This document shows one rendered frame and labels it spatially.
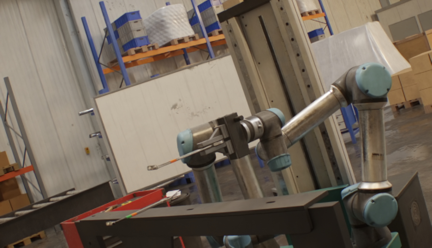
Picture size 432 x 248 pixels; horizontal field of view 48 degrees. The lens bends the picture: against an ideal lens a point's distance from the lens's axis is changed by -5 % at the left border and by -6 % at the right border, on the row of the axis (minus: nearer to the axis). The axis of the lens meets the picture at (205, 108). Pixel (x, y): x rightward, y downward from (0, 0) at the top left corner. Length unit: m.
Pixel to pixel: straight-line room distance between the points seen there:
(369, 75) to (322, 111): 0.22
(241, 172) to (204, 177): 0.15
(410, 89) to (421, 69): 1.67
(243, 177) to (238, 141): 0.39
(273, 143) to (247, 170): 0.31
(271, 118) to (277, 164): 0.14
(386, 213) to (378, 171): 0.14
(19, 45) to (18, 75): 0.73
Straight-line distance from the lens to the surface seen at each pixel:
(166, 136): 6.19
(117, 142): 6.11
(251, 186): 1.88
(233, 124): 1.51
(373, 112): 1.70
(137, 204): 3.85
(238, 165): 1.89
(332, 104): 1.79
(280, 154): 1.61
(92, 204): 7.06
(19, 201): 10.68
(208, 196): 1.98
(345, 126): 8.97
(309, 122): 1.76
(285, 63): 2.07
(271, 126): 1.60
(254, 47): 2.14
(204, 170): 1.92
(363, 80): 1.66
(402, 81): 11.24
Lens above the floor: 1.43
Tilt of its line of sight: level
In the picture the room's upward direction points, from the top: 19 degrees counter-clockwise
